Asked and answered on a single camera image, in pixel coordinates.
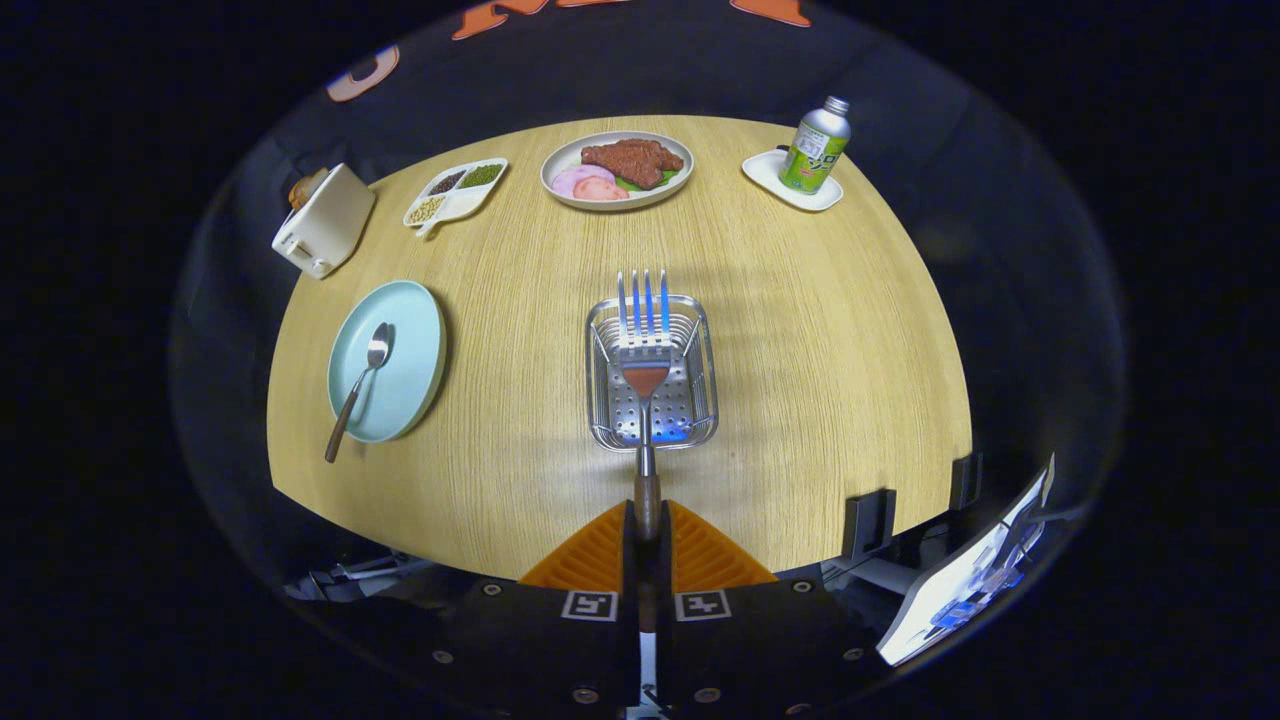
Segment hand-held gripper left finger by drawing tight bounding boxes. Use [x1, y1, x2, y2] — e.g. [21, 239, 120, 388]
[395, 500, 642, 717]

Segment wooden handled fork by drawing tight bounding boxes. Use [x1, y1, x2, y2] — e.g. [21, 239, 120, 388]
[615, 268, 673, 633]

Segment small white saucer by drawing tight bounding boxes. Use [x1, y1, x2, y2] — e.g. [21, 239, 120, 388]
[741, 149, 845, 214]

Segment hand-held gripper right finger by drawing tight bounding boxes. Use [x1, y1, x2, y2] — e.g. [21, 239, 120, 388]
[659, 500, 903, 717]

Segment metal wire basket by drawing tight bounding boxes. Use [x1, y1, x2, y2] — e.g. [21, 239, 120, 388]
[585, 294, 720, 452]

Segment green label metal bottle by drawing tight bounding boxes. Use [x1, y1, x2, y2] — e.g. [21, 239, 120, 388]
[778, 96, 853, 196]

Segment black table clamp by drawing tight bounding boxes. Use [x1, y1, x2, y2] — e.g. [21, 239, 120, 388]
[843, 487, 899, 562]
[950, 452, 985, 512]

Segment wooden handled spoon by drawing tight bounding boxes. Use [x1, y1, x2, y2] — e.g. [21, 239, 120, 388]
[323, 321, 394, 465]

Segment light blue plate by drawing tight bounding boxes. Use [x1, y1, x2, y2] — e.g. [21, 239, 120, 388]
[326, 279, 449, 445]

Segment white toaster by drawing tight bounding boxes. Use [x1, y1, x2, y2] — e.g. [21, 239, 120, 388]
[271, 163, 378, 281]

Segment white divided snack tray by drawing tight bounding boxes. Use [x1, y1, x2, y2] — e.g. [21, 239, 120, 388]
[403, 157, 510, 239]

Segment toasted bread slices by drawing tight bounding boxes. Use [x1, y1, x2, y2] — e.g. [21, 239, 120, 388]
[288, 167, 330, 212]

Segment plate of sliced meat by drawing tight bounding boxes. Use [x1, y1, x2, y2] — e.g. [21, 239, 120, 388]
[540, 131, 696, 213]

